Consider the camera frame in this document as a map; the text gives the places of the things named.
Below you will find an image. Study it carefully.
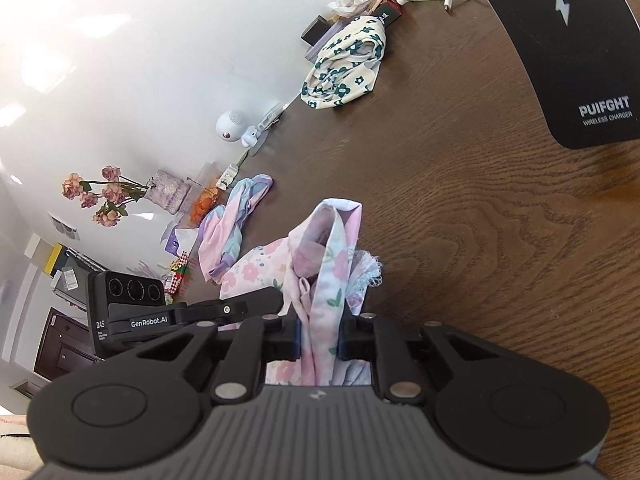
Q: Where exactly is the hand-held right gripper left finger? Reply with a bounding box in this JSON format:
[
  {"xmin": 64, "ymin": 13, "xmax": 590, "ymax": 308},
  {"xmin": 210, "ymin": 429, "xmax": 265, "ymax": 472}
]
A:
[{"xmin": 134, "ymin": 316, "xmax": 302, "ymax": 405}]

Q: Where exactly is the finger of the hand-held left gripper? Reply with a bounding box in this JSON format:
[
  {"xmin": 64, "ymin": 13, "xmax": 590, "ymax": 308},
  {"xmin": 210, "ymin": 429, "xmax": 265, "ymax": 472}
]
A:
[{"xmin": 175, "ymin": 287, "xmax": 284, "ymax": 324}]

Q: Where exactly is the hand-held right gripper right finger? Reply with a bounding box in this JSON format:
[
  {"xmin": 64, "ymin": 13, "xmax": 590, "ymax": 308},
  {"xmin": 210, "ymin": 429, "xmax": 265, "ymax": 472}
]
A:
[{"xmin": 340, "ymin": 314, "xmax": 502, "ymax": 405}]

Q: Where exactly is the pink floral dress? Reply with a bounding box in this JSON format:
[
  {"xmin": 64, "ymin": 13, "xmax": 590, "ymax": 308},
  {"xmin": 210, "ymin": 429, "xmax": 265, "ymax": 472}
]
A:
[{"xmin": 220, "ymin": 199, "xmax": 383, "ymax": 388}]

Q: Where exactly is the pale purple stick bundle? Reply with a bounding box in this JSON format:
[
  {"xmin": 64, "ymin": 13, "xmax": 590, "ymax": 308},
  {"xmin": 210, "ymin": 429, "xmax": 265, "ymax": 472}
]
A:
[{"xmin": 127, "ymin": 260, "xmax": 166, "ymax": 281}]

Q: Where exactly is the red snack packet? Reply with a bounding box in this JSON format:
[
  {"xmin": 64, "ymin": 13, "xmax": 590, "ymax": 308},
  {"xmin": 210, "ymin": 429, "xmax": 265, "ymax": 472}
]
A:
[{"xmin": 165, "ymin": 252, "xmax": 193, "ymax": 293}]

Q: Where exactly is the dark metal cabinet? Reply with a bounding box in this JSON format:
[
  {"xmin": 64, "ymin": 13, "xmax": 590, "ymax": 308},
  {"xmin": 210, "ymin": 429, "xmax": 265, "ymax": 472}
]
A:
[{"xmin": 50, "ymin": 245, "xmax": 108, "ymax": 306}]

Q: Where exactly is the dark brown cabinet door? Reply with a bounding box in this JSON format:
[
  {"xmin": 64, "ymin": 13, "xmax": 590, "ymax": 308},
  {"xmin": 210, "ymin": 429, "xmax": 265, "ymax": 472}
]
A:
[{"xmin": 34, "ymin": 307, "xmax": 101, "ymax": 381}]

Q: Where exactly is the pastel pink blue purple garment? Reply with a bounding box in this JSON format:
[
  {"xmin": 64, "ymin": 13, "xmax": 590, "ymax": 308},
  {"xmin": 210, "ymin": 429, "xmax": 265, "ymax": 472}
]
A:
[{"xmin": 197, "ymin": 174, "xmax": 275, "ymax": 283}]

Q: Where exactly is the purple tissue pack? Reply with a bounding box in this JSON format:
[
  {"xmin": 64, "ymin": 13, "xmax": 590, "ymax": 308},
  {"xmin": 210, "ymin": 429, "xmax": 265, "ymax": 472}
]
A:
[{"xmin": 160, "ymin": 222, "xmax": 201, "ymax": 254}]

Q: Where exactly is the clear container with orange food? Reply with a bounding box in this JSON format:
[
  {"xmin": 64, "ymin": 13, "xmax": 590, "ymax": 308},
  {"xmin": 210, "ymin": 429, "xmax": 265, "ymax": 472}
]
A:
[{"xmin": 187, "ymin": 162, "xmax": 226, "ymax": 226}]

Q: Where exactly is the yellow and grey box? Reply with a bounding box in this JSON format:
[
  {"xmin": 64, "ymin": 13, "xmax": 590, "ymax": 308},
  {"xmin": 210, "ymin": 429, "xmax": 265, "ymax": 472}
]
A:
[{"xmin": 30, "ymin": 234, "xmax": 65, "ymax": 277}]

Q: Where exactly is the lavender textured vase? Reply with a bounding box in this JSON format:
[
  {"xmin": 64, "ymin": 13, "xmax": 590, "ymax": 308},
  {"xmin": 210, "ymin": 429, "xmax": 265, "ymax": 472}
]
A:
[{"xmin": 147, "ymin": 169, "xmax": 193, "ymax": 213}]

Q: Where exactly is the pink artificial flower bouquet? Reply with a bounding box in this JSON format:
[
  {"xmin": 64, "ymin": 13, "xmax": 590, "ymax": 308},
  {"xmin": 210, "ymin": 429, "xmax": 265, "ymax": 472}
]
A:
[{"xmin": 61, "ymin": 165, "xmax": 151, "ymax": 228}]

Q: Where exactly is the white round robot figure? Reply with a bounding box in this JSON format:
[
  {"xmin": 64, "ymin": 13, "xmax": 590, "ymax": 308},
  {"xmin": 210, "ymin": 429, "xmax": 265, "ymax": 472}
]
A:
[{"xmin": 216, "ymin": 110, "xmax": 271, "ymax": 158}]

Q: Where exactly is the small white device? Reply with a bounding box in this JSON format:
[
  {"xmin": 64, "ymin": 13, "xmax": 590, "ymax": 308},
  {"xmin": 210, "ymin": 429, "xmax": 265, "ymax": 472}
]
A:
[{"xmin": 257, "ymin": 102, "xmax": 286, "ymax": 131}]

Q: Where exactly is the clear plastic box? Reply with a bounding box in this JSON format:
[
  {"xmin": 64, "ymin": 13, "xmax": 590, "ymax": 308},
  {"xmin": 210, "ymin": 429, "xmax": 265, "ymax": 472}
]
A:
[{"xmin": 305, "ymin": 35, "xmax": 351, "ymax": 64}]

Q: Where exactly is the cream green-flowered garment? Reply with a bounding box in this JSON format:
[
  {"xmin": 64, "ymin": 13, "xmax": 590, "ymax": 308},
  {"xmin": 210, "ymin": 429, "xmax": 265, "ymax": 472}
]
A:
[{"xmin": 300, "ymin": 16, "xmax": 387, "ymax": 111}]

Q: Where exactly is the small black box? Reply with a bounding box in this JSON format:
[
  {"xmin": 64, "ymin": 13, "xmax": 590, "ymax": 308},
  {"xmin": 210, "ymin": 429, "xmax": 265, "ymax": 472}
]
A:
[{"xmin": 301, "ymin": 16, "xmax": 333, "ymax": 46}]

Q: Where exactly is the black box with red edge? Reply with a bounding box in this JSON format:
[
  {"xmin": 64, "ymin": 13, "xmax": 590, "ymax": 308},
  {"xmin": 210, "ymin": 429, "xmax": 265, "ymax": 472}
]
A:
[{"xmin": 370, "ymin": 0, "xmax": 403, "ymax": 31}]

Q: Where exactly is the wall paper note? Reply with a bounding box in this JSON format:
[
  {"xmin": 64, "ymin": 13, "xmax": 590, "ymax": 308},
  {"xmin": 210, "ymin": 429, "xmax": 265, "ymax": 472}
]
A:
[{"xmin": 49, "ymin": 214, "xmax": 81, "ymax": 241}]

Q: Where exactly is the black wireless charger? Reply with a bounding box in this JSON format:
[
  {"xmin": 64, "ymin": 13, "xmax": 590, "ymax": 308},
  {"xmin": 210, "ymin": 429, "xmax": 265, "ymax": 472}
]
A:
[{"xmin": 479, "ymin": 0, "xmax": 640, "ymax": 151}]

